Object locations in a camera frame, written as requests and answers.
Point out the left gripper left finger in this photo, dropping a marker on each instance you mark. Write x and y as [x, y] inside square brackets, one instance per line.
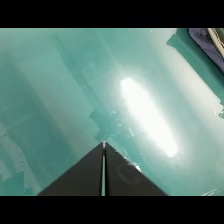
[85, 176]

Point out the dark blue garment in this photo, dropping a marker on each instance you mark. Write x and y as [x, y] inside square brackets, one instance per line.
[207, 43]

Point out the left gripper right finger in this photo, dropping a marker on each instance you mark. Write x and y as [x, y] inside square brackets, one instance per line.
[128, 178]

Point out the white garment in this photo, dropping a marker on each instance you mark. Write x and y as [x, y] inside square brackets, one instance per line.
[218, 36]

